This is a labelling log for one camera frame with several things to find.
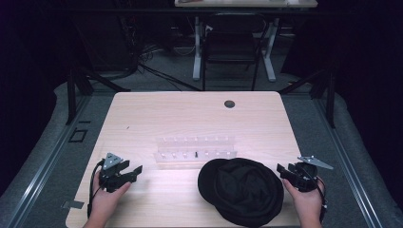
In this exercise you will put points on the aluminium floor rail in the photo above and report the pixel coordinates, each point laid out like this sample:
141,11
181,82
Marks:
47,161
348,161

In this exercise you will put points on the person's left hand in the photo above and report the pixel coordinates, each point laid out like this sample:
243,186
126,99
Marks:
106,201

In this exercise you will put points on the clear acrylic rack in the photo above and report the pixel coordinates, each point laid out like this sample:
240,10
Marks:
195,148

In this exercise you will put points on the black cloth hat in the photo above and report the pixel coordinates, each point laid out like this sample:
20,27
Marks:
242,191

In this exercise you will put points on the person's right hand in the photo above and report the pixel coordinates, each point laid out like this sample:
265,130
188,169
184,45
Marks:
305,202

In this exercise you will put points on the short black tape strip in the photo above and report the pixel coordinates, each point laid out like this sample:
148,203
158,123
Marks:
84,122

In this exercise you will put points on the grey tape strip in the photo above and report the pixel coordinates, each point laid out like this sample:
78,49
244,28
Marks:
72,204

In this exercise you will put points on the dark round table grommet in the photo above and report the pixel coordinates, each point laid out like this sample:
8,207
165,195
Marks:
229,104

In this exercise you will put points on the black chair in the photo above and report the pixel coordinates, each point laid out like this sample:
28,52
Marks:
231,44

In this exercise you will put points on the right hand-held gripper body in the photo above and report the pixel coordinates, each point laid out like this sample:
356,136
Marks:
305,177

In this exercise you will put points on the black metal stand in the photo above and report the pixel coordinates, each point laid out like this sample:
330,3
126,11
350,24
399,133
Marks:
331,98
71,95

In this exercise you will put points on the black tape square outline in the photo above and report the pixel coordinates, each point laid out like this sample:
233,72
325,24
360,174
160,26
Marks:
70,135

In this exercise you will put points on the white-legged desk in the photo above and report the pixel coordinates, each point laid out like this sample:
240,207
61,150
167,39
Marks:
247,3

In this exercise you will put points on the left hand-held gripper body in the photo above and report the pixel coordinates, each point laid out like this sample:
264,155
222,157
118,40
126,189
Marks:
109,177

